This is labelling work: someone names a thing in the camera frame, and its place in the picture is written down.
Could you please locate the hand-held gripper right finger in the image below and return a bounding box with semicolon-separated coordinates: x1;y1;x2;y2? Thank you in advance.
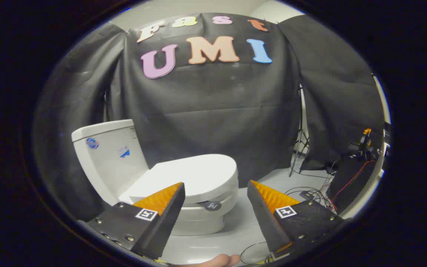
247;180;344;254

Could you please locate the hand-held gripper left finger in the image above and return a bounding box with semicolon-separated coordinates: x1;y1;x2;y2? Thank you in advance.
86;182;186;260

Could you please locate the white toilet lid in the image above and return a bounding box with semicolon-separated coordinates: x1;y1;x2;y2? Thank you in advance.
119;154;239;212

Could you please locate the white toilet bowl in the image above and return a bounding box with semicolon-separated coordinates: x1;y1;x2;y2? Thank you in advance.
169;212;226;237

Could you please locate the yellow floor tape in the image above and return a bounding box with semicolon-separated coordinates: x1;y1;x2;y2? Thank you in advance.
258;252;290;265

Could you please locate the black tripod stand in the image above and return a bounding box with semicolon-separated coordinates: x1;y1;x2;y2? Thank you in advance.
289;85;310;177

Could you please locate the black backdrop cloth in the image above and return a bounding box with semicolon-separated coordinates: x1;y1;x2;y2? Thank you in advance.
34;13;304;223
277;15;385;172

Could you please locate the orange and black device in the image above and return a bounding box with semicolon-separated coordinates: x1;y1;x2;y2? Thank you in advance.
357;128;376;161

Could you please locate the red cable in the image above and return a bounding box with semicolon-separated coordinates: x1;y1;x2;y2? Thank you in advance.
328;159;373;211

